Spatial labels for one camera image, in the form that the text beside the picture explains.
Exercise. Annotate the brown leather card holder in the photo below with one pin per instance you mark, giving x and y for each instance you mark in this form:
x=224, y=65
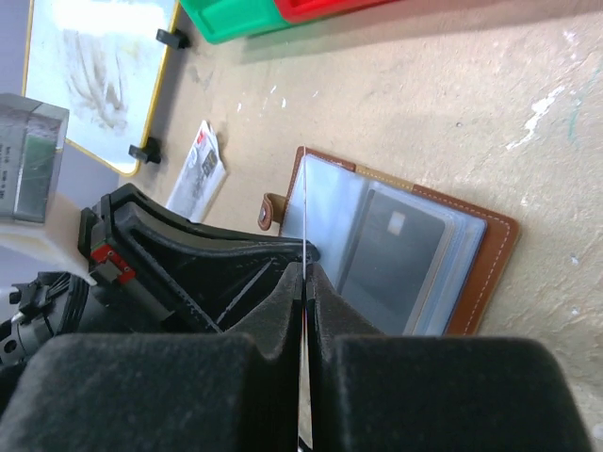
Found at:
x=477, y=253

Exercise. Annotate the white board yellow rim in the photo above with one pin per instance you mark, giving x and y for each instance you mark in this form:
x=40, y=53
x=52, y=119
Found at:
x=104, y=62

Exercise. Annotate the grey chip card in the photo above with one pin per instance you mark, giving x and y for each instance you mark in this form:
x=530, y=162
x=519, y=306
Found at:
x=395, y=249

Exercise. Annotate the clear plastic packet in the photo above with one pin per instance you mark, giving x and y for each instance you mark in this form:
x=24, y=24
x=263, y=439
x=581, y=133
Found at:
x=200, y=177

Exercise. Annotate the red middle plastic bin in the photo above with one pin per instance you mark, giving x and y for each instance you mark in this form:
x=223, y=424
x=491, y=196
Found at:
x=303, y=11

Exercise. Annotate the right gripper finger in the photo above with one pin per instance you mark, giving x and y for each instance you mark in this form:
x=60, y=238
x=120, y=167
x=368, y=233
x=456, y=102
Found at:
x=373, y=392
x=231, y=391

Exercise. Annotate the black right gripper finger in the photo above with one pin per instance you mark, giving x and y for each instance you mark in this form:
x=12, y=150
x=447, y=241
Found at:
x=158, y=271

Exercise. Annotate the green plastic bin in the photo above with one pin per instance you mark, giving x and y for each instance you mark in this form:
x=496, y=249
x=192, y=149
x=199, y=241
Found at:
x=222, y=20

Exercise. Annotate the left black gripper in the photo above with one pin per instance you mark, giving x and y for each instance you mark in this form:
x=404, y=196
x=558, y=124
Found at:
x=58, y=303

